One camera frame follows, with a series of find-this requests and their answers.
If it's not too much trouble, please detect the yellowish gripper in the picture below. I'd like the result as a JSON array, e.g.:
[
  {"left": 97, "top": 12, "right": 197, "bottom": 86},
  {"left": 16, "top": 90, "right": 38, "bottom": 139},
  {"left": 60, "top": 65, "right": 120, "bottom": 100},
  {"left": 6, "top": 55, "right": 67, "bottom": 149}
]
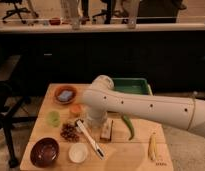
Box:
[{"left": 86, "top": 109, "right": 107, "bottom": 128}]

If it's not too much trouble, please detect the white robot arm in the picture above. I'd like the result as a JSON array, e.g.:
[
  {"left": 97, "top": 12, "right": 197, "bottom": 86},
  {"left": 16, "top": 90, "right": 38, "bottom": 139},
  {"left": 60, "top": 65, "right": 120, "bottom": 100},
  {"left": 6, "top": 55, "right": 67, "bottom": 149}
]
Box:
[{"left": 82, "top": 75, "right": 205, "bottom": 138}]

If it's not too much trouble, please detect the small white bowl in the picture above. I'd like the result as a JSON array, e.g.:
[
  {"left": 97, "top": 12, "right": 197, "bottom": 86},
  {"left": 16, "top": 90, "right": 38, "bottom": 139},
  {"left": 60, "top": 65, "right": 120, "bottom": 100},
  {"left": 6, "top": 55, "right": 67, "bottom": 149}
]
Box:
[{"left": 69, "top": 143, "right": 88, "bottom": 163}]

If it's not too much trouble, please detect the orange bowl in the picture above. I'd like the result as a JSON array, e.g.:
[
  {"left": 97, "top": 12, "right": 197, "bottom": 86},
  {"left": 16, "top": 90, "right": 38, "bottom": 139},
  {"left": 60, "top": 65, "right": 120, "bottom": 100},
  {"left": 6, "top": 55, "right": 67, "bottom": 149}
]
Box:
[{"left": 54, "top": 85, "right": 77, "bottom": 105}]

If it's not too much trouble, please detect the purple bowl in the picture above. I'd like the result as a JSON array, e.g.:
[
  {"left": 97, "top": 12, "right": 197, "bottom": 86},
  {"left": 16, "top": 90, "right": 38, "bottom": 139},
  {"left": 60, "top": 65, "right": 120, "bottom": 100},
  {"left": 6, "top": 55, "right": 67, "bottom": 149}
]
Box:
[{"left": 30, "top": 137, "right": 59, "bottom": 168}]

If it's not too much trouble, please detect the brown wooden block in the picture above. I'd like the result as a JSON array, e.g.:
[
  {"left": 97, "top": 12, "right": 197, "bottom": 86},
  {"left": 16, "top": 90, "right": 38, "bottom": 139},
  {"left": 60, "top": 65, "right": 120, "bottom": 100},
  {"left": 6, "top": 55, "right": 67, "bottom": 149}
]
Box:
[{"left": 100, "top": 119, "right": 113, "bottom": 141}]

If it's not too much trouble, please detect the brown dried fruit pile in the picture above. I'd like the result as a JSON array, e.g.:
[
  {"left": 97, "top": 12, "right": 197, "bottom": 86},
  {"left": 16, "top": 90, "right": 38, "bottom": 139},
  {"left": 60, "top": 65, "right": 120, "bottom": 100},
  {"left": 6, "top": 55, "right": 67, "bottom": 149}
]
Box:
[{"left": 60, "top": 123, "right": 79, "bottom": 142}]

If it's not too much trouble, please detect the blue sponge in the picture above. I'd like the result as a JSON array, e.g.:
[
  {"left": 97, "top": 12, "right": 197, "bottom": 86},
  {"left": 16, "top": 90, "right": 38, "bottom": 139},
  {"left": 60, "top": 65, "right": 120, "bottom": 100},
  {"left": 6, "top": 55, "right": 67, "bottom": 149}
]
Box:
[{"left": 58, "top": 90, "right": 73, "bottom": 101}]

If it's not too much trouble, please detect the green plastic cup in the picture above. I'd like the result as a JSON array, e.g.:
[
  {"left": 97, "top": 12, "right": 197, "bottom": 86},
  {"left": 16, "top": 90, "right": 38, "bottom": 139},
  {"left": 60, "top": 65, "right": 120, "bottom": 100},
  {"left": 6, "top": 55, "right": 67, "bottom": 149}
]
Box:
[{"left": 46, "top": 111, "right": 60, "bottom": 127}]

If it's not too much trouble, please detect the green plastic tray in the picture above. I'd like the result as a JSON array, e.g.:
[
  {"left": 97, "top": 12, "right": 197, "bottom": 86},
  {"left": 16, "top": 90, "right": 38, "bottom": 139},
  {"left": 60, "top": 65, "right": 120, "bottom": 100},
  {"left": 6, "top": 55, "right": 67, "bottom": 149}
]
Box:
[{"left": 113, "top": 78, "right": 151, "bottom": 95}]

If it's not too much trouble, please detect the yellow corn cob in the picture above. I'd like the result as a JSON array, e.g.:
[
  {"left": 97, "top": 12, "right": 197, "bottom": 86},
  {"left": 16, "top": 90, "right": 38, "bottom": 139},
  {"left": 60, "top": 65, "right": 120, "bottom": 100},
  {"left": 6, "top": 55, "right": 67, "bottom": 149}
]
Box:
[{"left": 148, "top": 133, "right": 158, "bottom": 161}]

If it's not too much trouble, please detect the black office chair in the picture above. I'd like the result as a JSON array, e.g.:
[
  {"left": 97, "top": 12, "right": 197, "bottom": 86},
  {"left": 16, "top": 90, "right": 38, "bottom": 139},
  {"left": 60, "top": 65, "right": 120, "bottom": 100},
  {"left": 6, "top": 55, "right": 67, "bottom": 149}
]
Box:
[{"left": 0, "top": 54, "right": 39, "bottom": 169}]

